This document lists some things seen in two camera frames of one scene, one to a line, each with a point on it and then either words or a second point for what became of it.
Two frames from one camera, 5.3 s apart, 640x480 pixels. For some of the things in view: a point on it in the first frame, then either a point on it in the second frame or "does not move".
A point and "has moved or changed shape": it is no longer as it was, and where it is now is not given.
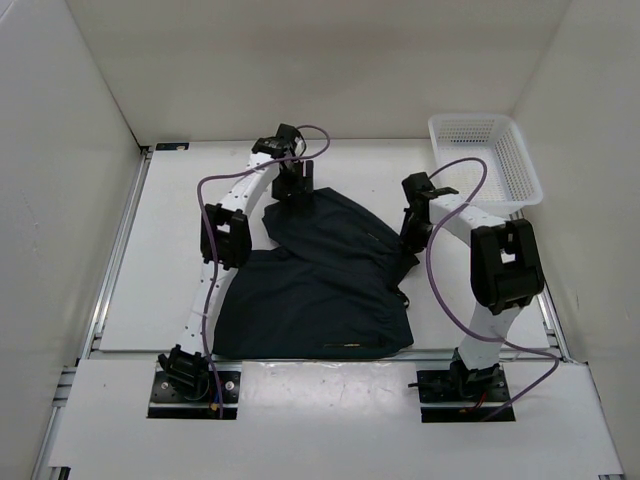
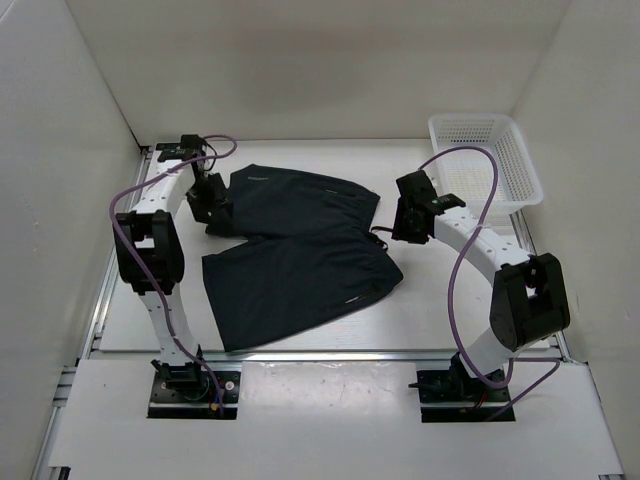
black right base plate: x=464 y=395 does not move
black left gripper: x=302 y=186 → x=218 y=201
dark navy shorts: x=331 y=286 has moved or changed shape
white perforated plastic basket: x=510 y=181 does not move
